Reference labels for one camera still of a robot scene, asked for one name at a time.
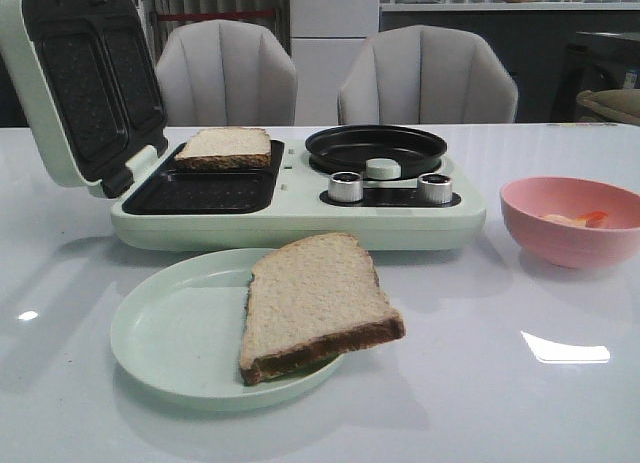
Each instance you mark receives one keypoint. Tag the black frying pan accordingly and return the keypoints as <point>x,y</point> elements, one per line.
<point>347,148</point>

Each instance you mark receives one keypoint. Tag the red barrier belt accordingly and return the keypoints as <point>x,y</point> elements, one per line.
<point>233,15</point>

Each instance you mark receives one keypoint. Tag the black washing machine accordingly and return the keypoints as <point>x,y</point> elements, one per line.
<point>595,61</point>

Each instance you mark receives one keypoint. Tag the green round plate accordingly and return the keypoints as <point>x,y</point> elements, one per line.
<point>179,334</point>

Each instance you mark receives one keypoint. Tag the orange shrimp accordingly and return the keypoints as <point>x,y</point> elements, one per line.
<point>595,219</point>

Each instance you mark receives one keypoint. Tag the dark counter cabinet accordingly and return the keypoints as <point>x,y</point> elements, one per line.
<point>530,39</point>

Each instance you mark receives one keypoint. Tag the white cabinet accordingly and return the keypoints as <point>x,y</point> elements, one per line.
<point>325,38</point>

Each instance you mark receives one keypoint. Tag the right silver knob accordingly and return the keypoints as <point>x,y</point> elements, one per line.
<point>434,188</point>

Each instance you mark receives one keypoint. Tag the grey chair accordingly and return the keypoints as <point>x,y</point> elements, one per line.
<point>226,73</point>
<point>427,75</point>

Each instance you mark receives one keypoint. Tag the pink bowl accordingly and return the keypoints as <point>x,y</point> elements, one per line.
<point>524,201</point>

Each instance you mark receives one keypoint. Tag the silver knob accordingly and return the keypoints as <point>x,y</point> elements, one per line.
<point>345,187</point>
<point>434,188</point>

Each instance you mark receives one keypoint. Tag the green breakfast maker lid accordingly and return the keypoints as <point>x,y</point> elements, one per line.
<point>85,79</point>

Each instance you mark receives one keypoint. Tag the bread slice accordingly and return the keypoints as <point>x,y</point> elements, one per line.
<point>312,300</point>
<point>224,148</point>

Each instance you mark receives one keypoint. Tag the grey curtain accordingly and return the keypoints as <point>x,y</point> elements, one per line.
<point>158,31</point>

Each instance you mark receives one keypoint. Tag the left silver knob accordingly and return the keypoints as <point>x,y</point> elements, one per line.
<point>345,187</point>

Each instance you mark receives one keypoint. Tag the left grey chair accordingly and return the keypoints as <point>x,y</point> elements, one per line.
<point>226,73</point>

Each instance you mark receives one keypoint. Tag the right grey chair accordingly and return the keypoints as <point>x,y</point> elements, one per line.
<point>427,75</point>

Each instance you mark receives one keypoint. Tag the green breakfast maker base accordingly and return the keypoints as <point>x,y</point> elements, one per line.
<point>173,209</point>

